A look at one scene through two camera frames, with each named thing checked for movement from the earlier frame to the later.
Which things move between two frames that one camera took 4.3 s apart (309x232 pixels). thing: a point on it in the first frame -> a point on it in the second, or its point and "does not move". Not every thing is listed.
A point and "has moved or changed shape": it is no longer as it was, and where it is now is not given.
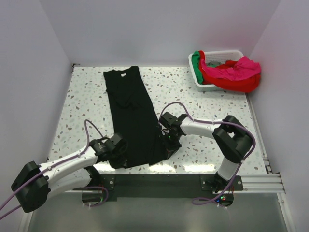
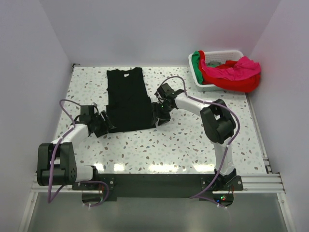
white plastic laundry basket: x=214 y=58 does not move
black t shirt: x=133 y=117 has moved or changed shape
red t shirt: x=245 y=84 does not move
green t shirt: x=195 y=58 does not move
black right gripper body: x=171 y=141 -> x=161 y=111
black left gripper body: x=117 y=159 -> x=101 y=126
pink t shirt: x=245 y=67 does not move
